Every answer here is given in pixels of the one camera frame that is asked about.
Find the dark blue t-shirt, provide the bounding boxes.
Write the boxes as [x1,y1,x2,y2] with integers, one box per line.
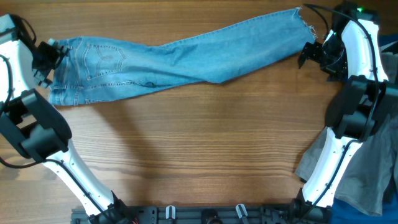
[329,33,398,224]

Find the left grey rail clip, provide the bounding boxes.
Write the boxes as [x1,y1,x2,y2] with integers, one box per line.
[165,205,176,220]

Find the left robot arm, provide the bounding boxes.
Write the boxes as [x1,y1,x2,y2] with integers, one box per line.
[1,14,138,223]

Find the right grey rail clip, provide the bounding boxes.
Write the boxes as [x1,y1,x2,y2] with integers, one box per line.
[235,203,249,224]

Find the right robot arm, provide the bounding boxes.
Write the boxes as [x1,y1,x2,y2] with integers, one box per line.
[288,1,397,223]

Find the grey rail clip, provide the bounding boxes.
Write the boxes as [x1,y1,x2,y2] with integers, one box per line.
[235,203,249,224]
[165,205,176,220]

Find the light blue denim jeans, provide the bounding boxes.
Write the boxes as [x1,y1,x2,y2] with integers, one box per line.
[48,8,315,106]

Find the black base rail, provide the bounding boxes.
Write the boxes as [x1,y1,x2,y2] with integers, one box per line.
[70,203,299,224]

